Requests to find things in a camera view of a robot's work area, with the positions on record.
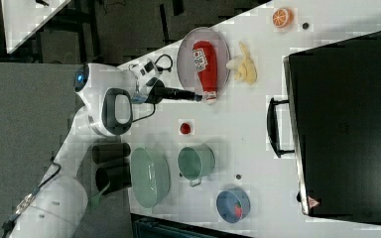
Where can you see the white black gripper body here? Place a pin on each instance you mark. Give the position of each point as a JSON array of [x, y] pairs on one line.
[[147, 81]]

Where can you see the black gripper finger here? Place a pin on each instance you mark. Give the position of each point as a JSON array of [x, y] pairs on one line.
[[178, 94]]

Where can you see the red felt ketchup bottle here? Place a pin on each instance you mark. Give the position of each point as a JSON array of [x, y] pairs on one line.
[[204, 58]]

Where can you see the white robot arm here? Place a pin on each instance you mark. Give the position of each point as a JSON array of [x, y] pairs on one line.
[[56, 206]]

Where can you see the grey round plate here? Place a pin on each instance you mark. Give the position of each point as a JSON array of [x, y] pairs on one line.
[[185, 66]]

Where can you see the small red tomato toy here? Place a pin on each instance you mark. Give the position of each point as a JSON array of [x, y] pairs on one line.
[[185, 128]]

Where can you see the green metal pot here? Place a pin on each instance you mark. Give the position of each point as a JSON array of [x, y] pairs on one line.
[[196, 162]]

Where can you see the black cylinder cup upper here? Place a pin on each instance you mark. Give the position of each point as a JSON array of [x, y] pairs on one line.
[[104, 153]]

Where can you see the black cylinder cup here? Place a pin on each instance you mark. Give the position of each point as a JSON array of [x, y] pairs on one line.
[[113, 178], [104, 153]]

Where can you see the green oval colander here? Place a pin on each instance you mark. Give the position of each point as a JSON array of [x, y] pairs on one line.
[[150, 176]]

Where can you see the yellow plush peeled banana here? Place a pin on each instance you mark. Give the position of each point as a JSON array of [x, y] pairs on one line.
[[243, 67]]

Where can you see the black cylinder cup lower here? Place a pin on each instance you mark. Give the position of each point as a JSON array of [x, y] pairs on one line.
[[113, 178]]

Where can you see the blue bowl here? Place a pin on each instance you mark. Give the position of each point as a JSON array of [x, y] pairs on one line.
[[226, 200]]

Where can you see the teal crate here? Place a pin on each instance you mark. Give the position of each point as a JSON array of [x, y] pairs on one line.
[[150, 228]]

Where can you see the red strawberry toy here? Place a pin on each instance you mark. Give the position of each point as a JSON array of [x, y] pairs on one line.
[[238, 211]]

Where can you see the orange slice toy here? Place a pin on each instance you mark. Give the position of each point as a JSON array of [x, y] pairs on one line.
[[282, 17]]

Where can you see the white side table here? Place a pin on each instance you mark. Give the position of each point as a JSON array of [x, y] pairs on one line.
[[23, 18]]

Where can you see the black toaster oven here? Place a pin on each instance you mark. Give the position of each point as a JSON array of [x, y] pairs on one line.
[[334, 94]]

